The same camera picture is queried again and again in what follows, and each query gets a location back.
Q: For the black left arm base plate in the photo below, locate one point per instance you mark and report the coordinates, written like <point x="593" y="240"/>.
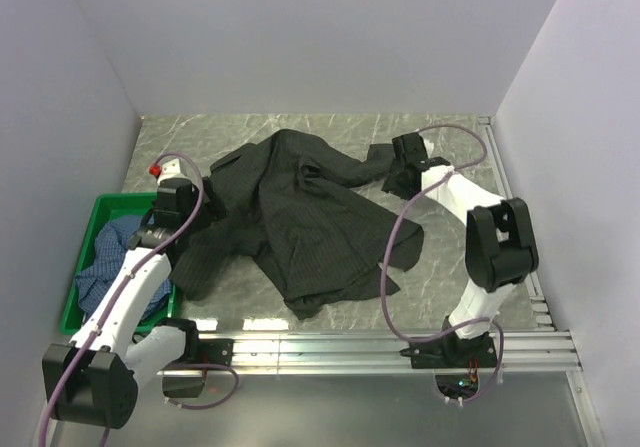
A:
<point x="218" y="351"/>

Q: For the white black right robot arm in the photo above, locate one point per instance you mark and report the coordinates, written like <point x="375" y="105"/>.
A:
<point x="500" y="245"/>

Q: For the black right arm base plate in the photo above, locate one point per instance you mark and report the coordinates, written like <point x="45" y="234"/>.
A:
<point x="452" y="352"/>

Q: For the green plastic tray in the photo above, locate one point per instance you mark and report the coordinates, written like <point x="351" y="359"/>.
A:
<point x="107" y="207"/>

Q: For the black pinstriped long sleeve shirt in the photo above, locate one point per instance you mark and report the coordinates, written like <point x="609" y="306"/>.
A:
<point x="292" y="207"/>

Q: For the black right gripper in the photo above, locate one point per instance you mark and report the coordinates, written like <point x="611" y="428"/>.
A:
<point x="390" y="184"/>

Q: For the blue checked shirt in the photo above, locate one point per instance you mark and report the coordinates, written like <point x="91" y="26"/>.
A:
<point x="110" y="247"/>

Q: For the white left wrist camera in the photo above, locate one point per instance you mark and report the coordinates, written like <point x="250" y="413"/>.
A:
<point x="171" y="169"/>

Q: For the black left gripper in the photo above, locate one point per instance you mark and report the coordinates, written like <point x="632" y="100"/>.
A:
<point x="212" y="210"/>

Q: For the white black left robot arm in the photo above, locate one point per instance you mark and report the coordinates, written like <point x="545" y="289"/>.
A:
<point x="95" y="378"/>

